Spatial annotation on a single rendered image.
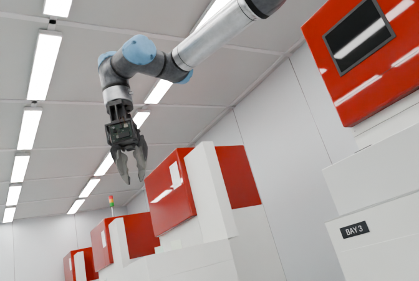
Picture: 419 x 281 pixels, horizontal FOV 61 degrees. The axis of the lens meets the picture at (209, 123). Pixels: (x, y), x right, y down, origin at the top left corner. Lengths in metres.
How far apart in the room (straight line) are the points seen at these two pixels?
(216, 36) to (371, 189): 0.56
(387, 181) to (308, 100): 3.02
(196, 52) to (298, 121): 3.19
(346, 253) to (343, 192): 0.17
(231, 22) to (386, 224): 0.63
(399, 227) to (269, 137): 3.47
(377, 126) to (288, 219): 2.72
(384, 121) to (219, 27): 1.04
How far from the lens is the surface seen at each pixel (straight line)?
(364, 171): 1.03
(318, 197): 3.94
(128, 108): 0.99
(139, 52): 0.91
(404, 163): 0.97
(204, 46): 0.92
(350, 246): 1.10
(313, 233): 4.08
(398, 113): 1.69
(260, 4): 0.82
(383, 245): 1.04
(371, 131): 1.75
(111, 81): 0.99
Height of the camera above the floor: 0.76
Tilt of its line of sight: 22 degrees up
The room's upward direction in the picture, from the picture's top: 16 degrees counter-clockwise
